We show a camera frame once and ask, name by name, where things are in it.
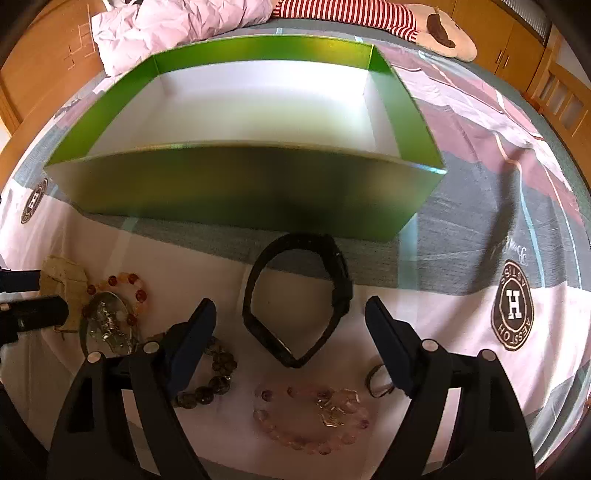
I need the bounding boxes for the cream white wrist watch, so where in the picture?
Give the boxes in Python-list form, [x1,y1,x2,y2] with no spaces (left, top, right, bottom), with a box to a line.
[40,255,89,340]

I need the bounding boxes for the silver bangle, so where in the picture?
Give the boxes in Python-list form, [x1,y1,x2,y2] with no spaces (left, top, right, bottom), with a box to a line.
[78,291,138,356]

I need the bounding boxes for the green jade pendant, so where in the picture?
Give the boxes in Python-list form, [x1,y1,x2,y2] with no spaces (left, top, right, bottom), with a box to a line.
[87,292,136,356]

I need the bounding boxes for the dark brown bead bracelet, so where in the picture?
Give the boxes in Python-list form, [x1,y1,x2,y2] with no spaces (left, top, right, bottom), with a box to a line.
[171,335,240,409]

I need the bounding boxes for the red orange bead bracelet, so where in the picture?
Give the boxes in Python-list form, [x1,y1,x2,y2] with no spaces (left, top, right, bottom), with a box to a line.
[80,271,150,328]

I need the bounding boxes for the pink crystal bead bracelet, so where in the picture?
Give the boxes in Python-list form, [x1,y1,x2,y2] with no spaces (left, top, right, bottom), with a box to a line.
[251,384,372,457]

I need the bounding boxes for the black wrist watch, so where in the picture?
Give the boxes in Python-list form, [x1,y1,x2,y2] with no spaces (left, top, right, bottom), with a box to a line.
[242,233,353,369]

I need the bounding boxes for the patterned bed sheet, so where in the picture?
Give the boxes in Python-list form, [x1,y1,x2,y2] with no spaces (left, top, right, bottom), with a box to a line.
[1,21,590,479]

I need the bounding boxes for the wooden cabinet left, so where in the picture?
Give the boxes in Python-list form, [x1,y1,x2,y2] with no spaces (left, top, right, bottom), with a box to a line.
[1,1,106,184]

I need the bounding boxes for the white pink crumpled blanket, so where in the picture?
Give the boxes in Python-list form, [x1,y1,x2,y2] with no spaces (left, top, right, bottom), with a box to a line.
[91,0,277,77]

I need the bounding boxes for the green cardboard box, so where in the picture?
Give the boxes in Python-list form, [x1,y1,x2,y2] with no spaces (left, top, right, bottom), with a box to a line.
[45,35,447,242]

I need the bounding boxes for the wooden wardrobe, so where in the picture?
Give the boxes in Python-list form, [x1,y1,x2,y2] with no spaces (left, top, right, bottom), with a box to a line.
[425,0,545,93]

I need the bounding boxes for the striped plush toy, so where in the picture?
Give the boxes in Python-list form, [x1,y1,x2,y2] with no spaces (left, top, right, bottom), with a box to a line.
[273,0,478,62]

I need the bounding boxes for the wooden bed frame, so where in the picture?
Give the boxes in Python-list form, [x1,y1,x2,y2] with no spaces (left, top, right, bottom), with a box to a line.
[525,27,590,184]

